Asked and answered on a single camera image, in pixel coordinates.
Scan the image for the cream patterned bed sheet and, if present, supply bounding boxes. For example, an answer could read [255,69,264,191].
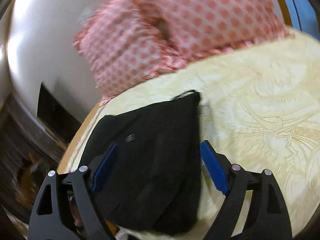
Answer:
[57,31,319,239]

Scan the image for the pink polka dot pillow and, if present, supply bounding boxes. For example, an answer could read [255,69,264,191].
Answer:
[150,0,292,61]
[73,0,186,105]

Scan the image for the black pants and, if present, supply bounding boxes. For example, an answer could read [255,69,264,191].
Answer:
[80,90,201,236]

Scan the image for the wooden framed window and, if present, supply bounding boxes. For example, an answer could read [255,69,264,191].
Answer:
[277,0,319,40]

